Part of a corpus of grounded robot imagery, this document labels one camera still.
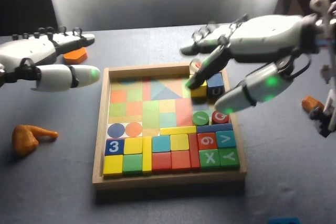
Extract red cylinder block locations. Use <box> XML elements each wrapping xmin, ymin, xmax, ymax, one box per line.
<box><xmin>211</xmin><ymin>110</ymin><xmax>231</xmax><ymax>125</ymax></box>

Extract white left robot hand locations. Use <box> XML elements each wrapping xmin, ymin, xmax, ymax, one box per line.
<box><xmin>0</xmin><ymin>26</ymin><xmax>101</xmax><ymax>92</ymax></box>

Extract orange toy drumstick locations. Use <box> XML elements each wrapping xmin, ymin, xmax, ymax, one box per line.
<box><xmin>12</xmin><ymin>124</ymin><xmax>59</xmax><ymax>156</ymax></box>

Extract blue object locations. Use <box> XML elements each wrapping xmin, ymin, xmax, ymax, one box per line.
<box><xmin>267</xmin><ymin>217</ymin><xmax>301</xmax><ymax>224</ymax></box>

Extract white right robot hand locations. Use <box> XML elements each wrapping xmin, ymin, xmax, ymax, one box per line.
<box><xmin>180</xmin><ymin>14</ymin><xmax>312</xmax><ymax>114</ymax></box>

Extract green cylinder block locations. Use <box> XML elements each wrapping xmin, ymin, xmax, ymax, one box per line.
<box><xmin>192</xmin><ymin>110</ymin><xmax>211</xmax><ymax>126</ymax></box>

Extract grey table cloth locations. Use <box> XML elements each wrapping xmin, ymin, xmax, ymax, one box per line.
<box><xmin>0</xmin><ymin>15</ymin><xmax>336</xmax><ymax>224</ymax></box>

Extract orange toy fried piece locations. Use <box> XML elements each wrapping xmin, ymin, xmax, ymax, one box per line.
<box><xmin>301</xmin><ymin>95</ymin><xmax>325</xmax><ymax>110</ymax></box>

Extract wooden tray with coloured pattern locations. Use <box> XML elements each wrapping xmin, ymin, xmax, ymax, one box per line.
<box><xmin>91</xmin><ymin>62</ymin><xmax>248</xmax><ymax>190</ymax></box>

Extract orange hexagon block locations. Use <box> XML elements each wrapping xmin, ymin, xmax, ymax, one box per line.
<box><xmin>63</xmin><ymin>47</ymin><xmax>88</xmax><ymax>65</ymax></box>

